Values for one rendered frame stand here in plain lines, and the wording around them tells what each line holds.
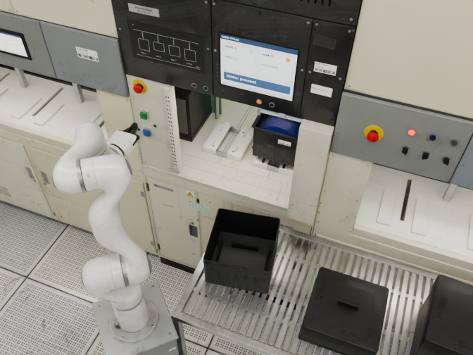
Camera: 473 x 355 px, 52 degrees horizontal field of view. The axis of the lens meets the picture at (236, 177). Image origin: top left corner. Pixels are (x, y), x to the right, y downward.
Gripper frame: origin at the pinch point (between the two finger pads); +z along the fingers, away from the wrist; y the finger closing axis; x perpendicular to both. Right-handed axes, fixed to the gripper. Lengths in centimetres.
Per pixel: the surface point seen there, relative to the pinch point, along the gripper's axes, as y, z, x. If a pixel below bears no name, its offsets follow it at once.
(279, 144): 57, 29, -14
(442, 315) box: 136, -29, -19
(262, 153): 50, 29, -23
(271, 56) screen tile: 56, 9, 43
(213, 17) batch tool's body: 35, 9, 54
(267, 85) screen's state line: 55, 9, 31
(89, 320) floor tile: -25, -41, -120
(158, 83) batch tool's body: 9.2, 9.7, 19.0
